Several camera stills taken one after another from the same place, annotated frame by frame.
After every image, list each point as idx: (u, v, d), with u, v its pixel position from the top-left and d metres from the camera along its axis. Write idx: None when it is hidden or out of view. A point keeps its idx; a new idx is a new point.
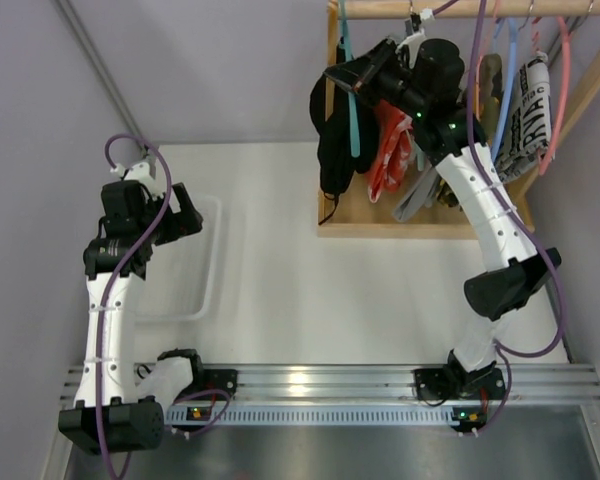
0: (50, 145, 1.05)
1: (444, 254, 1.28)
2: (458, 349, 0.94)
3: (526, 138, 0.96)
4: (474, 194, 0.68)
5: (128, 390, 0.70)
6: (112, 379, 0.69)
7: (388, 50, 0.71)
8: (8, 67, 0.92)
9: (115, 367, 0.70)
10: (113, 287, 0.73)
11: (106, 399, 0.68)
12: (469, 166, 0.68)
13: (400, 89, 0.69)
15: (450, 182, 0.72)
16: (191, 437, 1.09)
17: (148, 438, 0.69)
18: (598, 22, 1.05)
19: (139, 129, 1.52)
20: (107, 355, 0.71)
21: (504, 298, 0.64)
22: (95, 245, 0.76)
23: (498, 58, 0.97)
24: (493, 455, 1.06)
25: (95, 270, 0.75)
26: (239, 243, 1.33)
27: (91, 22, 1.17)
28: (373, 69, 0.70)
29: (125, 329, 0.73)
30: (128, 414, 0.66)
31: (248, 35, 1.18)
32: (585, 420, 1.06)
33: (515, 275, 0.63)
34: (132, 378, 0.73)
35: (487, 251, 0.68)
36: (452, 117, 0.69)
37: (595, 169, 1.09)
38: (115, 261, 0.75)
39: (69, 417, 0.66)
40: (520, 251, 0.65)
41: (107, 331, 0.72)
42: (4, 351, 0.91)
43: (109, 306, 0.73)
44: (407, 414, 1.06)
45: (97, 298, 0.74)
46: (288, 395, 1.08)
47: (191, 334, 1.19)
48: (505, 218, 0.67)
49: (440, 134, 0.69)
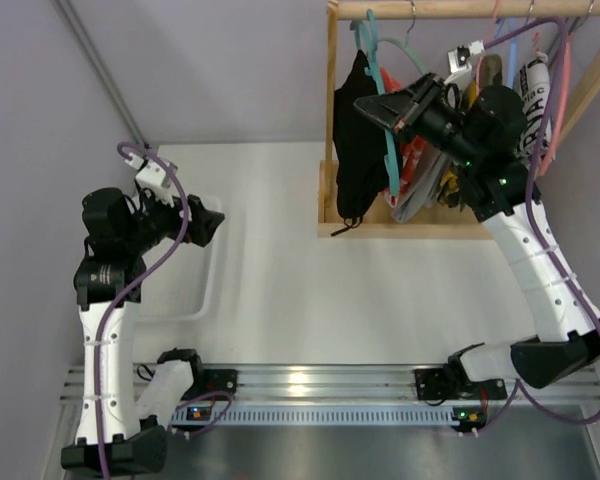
0: (49, 145, 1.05)
1: (444, 253, 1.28)
2: (466, 357, 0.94)
3: (526, 138, 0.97)
4: (527, 257, 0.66)
5: (131, 425, 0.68)
6: (114, 416, 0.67)
7: (434, 86, 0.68)
8: (7, 65, 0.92)
9: (117, 403, 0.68)
10: (108, 320, 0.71)
11: (109, 435, 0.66)
12: (522, 225, 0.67)
13: (449, 133, 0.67)
15: (499, 242, 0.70)
16: (191, 438, 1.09)
17: (154, 464, 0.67)
18: (598, 23, 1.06)
19: (139, 128, 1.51)
20: (105, 391, 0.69)
21: (558, 374, 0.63)
22: (86, 271, 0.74)
23: (498, 58, 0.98)
24: (493, 455, 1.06)
25: (89, 300, 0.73)
26: (239, 243, 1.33)
27: (91, 23, 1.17)
28: (416, 107, 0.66)
29: (122, 361, 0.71)
30: (131, 449, 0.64)
31: (248, 36, 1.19)
32: (584, 414, 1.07)
33: (576, 352, 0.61)
34: (134, 412, 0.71)
35: (542, 320, 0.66)
36: (503, 171, 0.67)
37: (596, 170, 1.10)
38: (108, 289, 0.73)
39: (73, 455, 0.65)
40: (581, 323, 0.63)
41: (105, 365, 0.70)
42: (4, 351, 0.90)
43: (105, 340, 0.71)
44: (405, 414, 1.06)
45: (91, 330, 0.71)
46: (288, 395, 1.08)
47: (191, 334, 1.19)
48: (562, 285, 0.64)
49: (489, 191, 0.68)
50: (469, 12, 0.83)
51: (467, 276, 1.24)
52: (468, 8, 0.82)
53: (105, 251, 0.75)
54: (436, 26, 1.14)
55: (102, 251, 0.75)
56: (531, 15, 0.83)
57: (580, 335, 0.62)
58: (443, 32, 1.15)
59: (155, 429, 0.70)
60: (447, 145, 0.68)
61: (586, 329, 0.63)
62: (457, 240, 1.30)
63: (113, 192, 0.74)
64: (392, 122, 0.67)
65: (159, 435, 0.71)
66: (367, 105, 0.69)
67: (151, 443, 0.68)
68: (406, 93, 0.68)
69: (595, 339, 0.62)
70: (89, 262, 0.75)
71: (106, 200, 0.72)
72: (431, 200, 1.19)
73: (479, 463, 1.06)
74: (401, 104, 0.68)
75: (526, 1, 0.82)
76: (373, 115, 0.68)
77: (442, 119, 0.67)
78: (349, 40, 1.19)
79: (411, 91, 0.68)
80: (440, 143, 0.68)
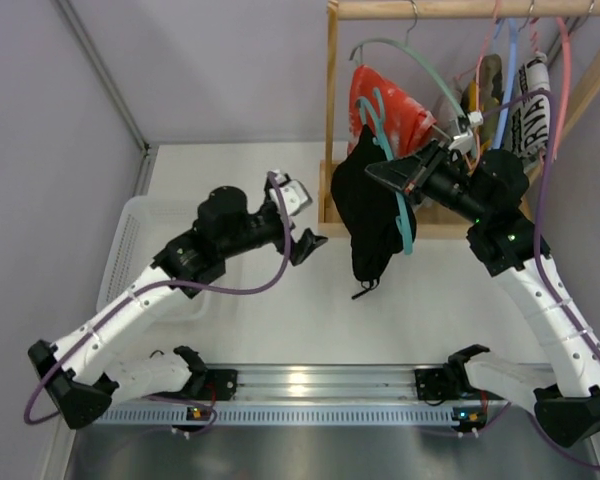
0: (49, 144, 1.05)
1: (444, 254, 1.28)
2: (470, 365, 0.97)
3: (527, 139, 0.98)
4: (541, 311, 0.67)
5: (87, 373, 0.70)
6: (84, 355, 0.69)
7: (440, 152, 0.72)
8: (7, 64, 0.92)
9: (94, 348, 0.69)
10: (152, 288, 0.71)
11: (67, 364, 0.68)
12: (533, 278, 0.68)
13: (457, 194, 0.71)
15: (512, 294, 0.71)
16: (191, 437, 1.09)
17: (71, 418, 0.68)
18: (599, 23, 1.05)
19: (139, 129, 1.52)
20: (100, 333, 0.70)
21: (584, 433, 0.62)
22: (178, 241, 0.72)
23: (498, 58, 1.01)
24: (492, 455, 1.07)
25: (159, 262, 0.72)
26: None
27: (92, 22, 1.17)
28: (425, 171, 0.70)
29: (130, 326, 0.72)
30: (66, 390, 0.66)
31: (248, 35, 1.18)
32: (596, 456, 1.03)
33: (598, 409, 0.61)
34: (102, 365, 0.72)
35: (562, 374, 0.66)
36: (511, 227, 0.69)
37: (595, 171, 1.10)
38: (179, 269, 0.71)
39: (41, 352, 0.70)
40: None
41: (118, 315, 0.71)
42: (4, 351, 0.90)
43: (137, 298, 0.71)
44: (407, 414, 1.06)
45: (139, 282, 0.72)
46: (288, 395, 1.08)
47: (191, 334, 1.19)
48: (578, 339, 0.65)
49: (499, 247, 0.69)
50: (469, 13, 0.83)
51: (467, 276, 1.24)
52: (468, 9, 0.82)
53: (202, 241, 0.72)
54: (436, 26, 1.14)
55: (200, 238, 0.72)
56: (531, 15, 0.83)
57: None
58: (443, 32, 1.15)
59: (102, 397, 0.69)
60: (456, 203, 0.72)
61: None
62: (457, 240, 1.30)
63: (242, 201, 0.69)
64: (403, 185, 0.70)
65: (102, 403, 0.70)
66: (377, 170, 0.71)
67: (88, 404, 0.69)
68: (414, 157, 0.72)
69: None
70: (187, 236, 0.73)
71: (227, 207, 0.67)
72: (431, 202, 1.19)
73: (476, 462, 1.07)
74: (409, 168, 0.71)
75: (527, 1, 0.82)
76: (385, 180, 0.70)
77: (448, 181, 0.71)
78: (349, 40, 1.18)
79: (418, 156, 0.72)
80: (449, 202, 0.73)
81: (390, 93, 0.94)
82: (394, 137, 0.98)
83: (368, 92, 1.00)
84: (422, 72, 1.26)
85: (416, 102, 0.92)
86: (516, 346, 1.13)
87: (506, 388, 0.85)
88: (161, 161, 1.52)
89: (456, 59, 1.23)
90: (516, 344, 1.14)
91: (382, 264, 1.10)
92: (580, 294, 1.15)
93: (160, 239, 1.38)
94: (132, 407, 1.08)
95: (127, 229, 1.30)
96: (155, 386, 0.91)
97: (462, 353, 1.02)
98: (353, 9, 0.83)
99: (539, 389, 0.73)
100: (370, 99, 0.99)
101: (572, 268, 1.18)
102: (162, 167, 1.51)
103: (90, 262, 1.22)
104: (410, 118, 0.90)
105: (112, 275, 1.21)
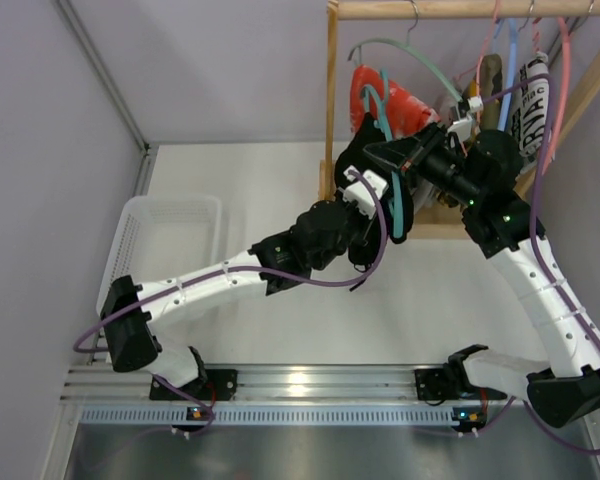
0: (49, 146, 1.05)
1: (446, 254, 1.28)
2: (468, 360, 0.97)
3: (526, 138, 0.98)
4: (535, 292, 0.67)
5: (159, 322, 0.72)
6: (164, 305, 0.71)
7: (438, 133, 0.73)
8: (7, 67, 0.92)
9: (174, 303, 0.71)
10: (243, 270, 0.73)
11: (146, 307, 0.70)
12: (528, 259, 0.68)
13: (452, 175, 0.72)
15: (506, 275, 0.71)
16: (191, 437, 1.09)
17: (118, 359, 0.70)
18: None
19: (139, 129, 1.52)
20: (184, 292, 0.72)
21: (575, 412, 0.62)
22: (274, 240, 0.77)
23: (498, 58, 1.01)
24: (491, 455, 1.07)
25: (256, 251, 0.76)
26: (239, 243, 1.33)
27: (92, 23, 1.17)
28: (422, 150, 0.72)
29: (210, 298, 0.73)
30: (136, 332, 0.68)
31: (248, 36, 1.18)
32: (592, 443, 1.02)
33: (591, 388, 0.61)
34: (174, 320, 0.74)
35: (554, 353, 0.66)
36: (506, 208, 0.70)
37: (596, 168, 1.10)
38: (269, 261, 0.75)
39: (126, 285, 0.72)
40: (593, 358, 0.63)
41: (206, 284, 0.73)
42: (3, 350, 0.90)
43: (230, 275, 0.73)
44: (406, 414, 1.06)
45: (235, 259, 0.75)
46: (287, 395, 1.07)
47: (190, 334, 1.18)
48: (572, 318, 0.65)
49: (494, 228, 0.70)
50: (469, 13, 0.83)
51: (467, 275, 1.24)
52: (468, 9, 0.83)
53: (295, 244, 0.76)
54: (438, 26, 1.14)
55: (295, 242, 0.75)
56: (531, 15, 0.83)
57: (594, 370, 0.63)
58: (443, 32, 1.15)
59: (152, 352, 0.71)
60: (451, 186, 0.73)
61: (599, 364, 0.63)
62: (456, 239, 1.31)
63: (342, 211, 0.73)
64: (400, 164, 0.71)
65: (150, 357, 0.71)
66: (375, 149, 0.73)
67: (138, 354, 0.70)
68: (411, 139, 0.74)
69: None
70: (284, 236, 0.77)
71: (325, 216, 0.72)
72: (432, 199, 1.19)
73: (476, 461, 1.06)
74: (407, 149, 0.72)
75: (526, 2, 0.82)
76: (382, 159, 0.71)
77: (445, 164, 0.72)
78: (349, 40, 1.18)
79: (416, 137, 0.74)
80: (445, 185, 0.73)
81: (392, 92, 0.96)
82: (398, 134, 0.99)
83: (374, 81, 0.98)
84: (422, 72, 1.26)
85: (418, 100, 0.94)
86: (516, 346, 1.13)
87: (506, 386, 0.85)
88: (161, 161, 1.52)
89: (457, 59, 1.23)
90: (515, 343, 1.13)
91: (374, 248, 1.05)
92: (578, 294, 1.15)
93: (161, 238, 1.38)
94: (131, 406, 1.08)
95: (127, 229, 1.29)
96: (166, 371, 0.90)
97: (461, 353, 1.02)
98: (354, 10, 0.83)
99: (534, 373, 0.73)
100: (377, 86, 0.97)
101: (572, 267, 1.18)
102: (162, 166, 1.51)
103: (90, 262, 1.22)
104: (414, 116, 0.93)
105: (112, 275, 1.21)
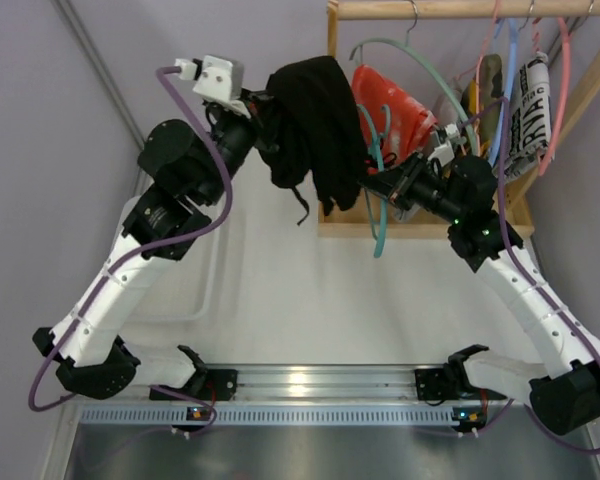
0: (49, 146, 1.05)
1: (446, 254, 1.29)
2: (470, 361, 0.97)
3: (526, 138, 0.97)
4: (518, 295, 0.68)
5: (91, 354, 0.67)
6: (78, 343, 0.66)
7: (420, 162, 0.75)
8: (8, 67, 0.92)
9: (85, 333, 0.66)
10: (124, 263, 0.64)
11: (67, 352, 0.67)
12: (508, 265, 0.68)
13: (436, 198, 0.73)
15: (490, 282, 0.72)
16: (191, 437, 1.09)
17: (97, 391, 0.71)
18: None
19: (140, 129, 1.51)
20: (89, 320, 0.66)
21: (574, 410, 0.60)
22: (141, 201, 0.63)
23: (497, 58, 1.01)
24: (490, 455, 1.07)
25: (129, 229, 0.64)
26: (239, 245, 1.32)
27: (93, 23, 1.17)
28: (407, 181, 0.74)
29: (118, 305, 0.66)
30: (70, 377, 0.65)
31: (248, 35, 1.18)
32: (592, 442, 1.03)
33: (582, 383, 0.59)
34: (108, 342, 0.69)
35: (545, 350, 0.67)
36: (487, 223, 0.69)
37: (596, 169, 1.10)
38: (149, 232, 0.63)
39: (41, 339, 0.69)
40: (582, 353, 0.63)
41: (102, 299, 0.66)
42: (3, 349, 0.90)
43: (116, 275, 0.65)
44: (407, 414, 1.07)
45: (114, 255, 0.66)
46: (287, 395, 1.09)
47: (190, 334, 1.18)
48: (556, 317, 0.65)
49: (477, 243, 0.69)
50: (470, 12, 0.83)
51: (467, 276, 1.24)
52: (468, 9, 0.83)
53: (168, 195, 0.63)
54: (438, 27, 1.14)
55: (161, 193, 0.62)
56: (531, 15, 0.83)
57: (584, 364, 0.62)
58: (443, 33, 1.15)
59: (122, 366, 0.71)
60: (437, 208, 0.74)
61: (589, 358, 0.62)
62: None
63: (186, 132, 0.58)
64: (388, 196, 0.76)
65: (125, 371, 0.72)
66: None
67: (111, 378, 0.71)
68: (398, 169, 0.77)
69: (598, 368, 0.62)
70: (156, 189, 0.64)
71: (167, 153, 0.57)
72: None
73: (475, 461, 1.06)
74: (394, 180, 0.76)
75: (526, 2, 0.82)
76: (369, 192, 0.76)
77: (429, 188, 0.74)
78: (350, 39, 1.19)
79: (401, 168, 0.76)
80: (431, 207, 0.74)
81: (391, 92, 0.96)
82: (394, 135, 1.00)
83: (374, 81, 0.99)
84: (421, 72, 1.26)
85: (416, 101, 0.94)
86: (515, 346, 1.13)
87: (505, 386, 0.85)
88: None
89: (457, 59, 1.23)
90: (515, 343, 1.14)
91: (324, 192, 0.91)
92: (579, 293, 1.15)
93: None
94: (131, 407, 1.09)
95: None
96: (162, 376, 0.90)
97: (461, 353, 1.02)
98: (353, 9, 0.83)
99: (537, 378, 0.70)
100: (377, 86, 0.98)
101: (571, 267, 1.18)
102: None
103: (89, 262, 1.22)
104: (411, 117, 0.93)
105: None
